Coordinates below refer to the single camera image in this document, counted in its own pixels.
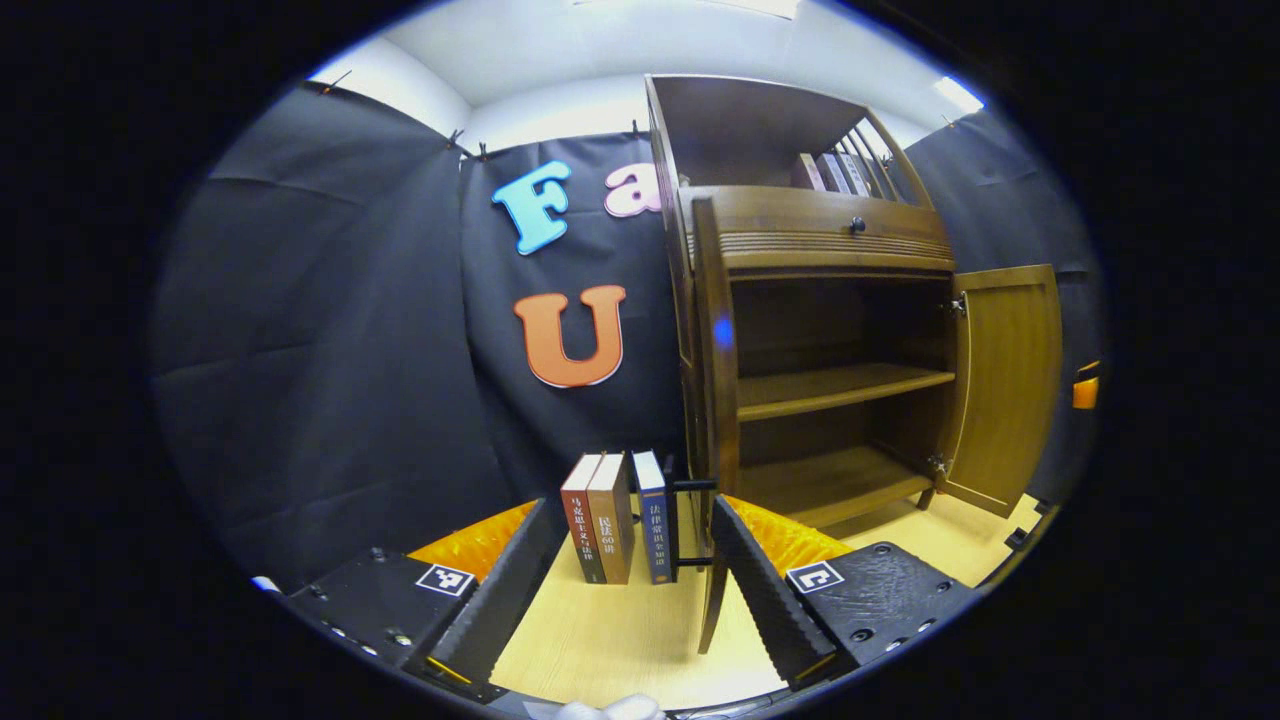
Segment wooden cabinet drawer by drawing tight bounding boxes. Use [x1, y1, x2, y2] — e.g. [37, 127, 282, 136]
[680, 185, 956, 273]

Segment black backdrop cloth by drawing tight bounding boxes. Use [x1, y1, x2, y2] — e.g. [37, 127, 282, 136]
[150, 85, 1101, 591]

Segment red brown book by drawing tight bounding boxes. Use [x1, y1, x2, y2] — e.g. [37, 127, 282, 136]
[560, 453, 608, 585]

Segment ceiling light panel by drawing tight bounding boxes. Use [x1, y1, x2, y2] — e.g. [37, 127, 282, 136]
[935, 75, 986, 113]
[575, 0, 801, 21]

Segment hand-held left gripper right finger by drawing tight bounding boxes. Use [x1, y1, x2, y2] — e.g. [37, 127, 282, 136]
[710, 494, 979, 691]

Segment wooden shoe cabinet door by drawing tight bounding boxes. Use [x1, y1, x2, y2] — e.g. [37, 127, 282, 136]
[690, 197, 741, 656]
[935, 264, 1063, 519]

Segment wooden cabinet inner shelf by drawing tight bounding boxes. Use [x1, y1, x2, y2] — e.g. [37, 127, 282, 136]
[735, 362, 957, 423]

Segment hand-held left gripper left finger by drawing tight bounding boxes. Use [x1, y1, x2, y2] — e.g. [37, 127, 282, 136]
[285, 497, 566, 691]

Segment blue book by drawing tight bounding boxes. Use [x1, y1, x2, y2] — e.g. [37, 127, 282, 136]
[632, 449, 679, 585]

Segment wooden double-door shoe cabinet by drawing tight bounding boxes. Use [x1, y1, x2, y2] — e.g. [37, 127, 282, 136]
[645, 73, 1063, 656]

